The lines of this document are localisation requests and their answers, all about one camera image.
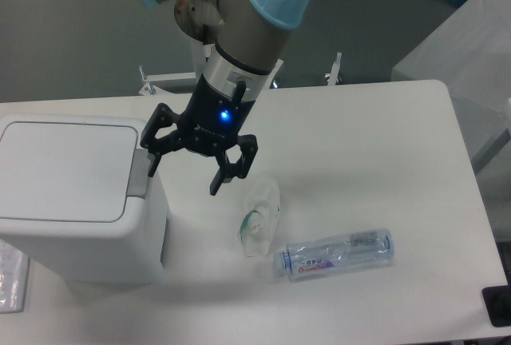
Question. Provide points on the white plastic trash can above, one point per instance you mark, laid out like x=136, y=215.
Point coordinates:
x=129, y=250

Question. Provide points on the crumpled clear plastic bag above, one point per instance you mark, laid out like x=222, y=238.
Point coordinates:
x=258, y=227

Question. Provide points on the black device at edge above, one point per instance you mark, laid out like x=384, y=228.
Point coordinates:
x=497, y=303

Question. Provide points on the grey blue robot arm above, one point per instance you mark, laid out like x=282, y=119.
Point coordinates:
x=245, y=52

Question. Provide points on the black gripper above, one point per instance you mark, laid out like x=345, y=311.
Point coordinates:
x=209, y=126

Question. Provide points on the laminated paper sheet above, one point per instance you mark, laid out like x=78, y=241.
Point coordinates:
x=14, y=275

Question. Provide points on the white pedestal base frame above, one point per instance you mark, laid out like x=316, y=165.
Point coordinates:
x=159, y=83

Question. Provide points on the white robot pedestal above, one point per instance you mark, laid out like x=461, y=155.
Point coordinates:
x=201, y=22

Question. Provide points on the grey trash can push button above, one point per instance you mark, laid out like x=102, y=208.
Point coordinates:
x=138, y=178

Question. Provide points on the crushed clear plastic bottle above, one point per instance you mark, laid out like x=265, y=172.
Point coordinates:
x=334, y=255

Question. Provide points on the white side table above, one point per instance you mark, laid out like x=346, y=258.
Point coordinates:
x=470, y=53

